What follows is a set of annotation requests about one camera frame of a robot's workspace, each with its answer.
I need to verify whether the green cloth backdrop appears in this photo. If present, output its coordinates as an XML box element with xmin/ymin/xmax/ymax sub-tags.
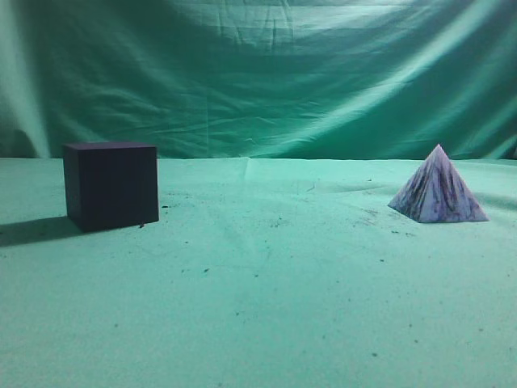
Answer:
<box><xmin>1</xmin><ymin>1</ymin><xmax>516</xmax><ymax>159</ymax></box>

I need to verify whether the dark purple cube block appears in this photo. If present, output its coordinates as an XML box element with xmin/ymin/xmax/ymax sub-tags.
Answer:
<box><xmin>62</xmin><ymin>141</ymin><xmax>159</xmax><ymax>232</ymax></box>

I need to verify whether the white purple marbled square pyramid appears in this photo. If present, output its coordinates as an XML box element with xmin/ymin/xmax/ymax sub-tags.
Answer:
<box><xmin>388</xmin><ymin>144</ymin><xmax>489</xmax><ymax>223</ymax></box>

